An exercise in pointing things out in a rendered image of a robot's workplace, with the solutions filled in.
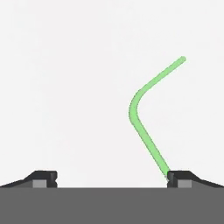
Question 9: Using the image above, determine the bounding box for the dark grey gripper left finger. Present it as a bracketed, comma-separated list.
[0, 170, 59, 189]

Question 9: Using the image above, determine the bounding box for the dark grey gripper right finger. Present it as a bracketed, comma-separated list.
[166, 170, 224, 189]

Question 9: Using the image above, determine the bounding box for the green bent straw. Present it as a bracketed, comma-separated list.
[128, 55, 187, 179]

